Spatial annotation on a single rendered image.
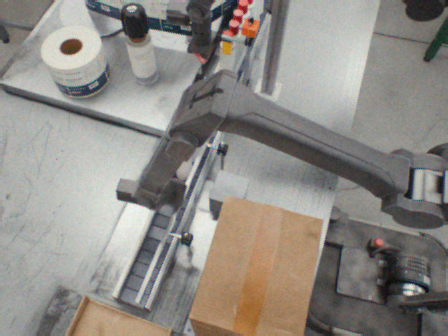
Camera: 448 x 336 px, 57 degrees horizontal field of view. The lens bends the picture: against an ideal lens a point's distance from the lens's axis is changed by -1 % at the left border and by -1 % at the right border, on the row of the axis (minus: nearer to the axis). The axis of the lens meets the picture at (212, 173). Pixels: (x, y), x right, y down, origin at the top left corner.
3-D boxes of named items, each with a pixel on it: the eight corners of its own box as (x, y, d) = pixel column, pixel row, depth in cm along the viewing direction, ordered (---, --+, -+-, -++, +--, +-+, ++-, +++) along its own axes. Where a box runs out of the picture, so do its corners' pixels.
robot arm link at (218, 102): (184, 107, 53) (205, 47, 57) (161, 146, 66) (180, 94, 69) (458, 223, 62) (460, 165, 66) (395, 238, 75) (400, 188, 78)
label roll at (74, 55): (69, 51, 157) (56, 21, 144) (118, 60, 154) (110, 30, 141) (46, 91, 148) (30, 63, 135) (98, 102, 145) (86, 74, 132)
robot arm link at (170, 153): (204, 149, 62) (222, 91, 66) (168, 135, 61) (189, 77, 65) (151, 213, 101) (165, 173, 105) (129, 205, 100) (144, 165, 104)
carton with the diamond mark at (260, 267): (223, 233, 125) (225, 193, 101) (303, 253, 122) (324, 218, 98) (194, 335, 111) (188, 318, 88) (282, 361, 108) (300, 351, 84)
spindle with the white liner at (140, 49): (140, 63, 153) (124, -5, 127) (162, 69, 152) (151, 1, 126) (129, 81, 149) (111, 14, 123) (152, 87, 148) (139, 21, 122)
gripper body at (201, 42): (186, 53, 127) (185, 35, 120) (198, 31, 132) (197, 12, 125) (206, 58, 126) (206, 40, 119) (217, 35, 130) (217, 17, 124)
